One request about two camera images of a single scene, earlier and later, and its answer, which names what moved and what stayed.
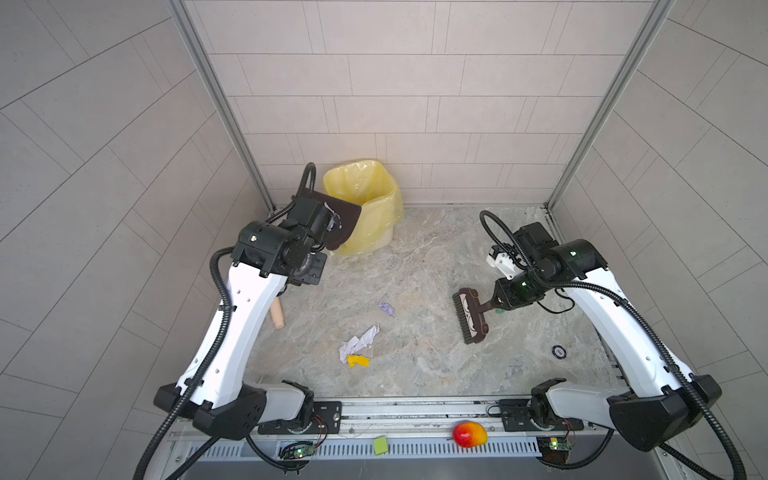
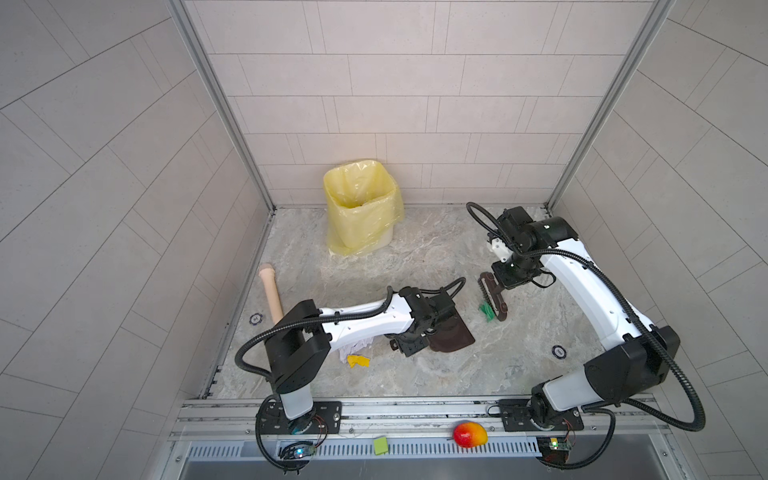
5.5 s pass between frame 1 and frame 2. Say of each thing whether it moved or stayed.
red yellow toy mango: stayed
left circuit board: stayed
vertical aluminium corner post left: stayed
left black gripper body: moved
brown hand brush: moved
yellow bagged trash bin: stayed
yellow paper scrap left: stayed
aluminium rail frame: stayed
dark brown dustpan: moved
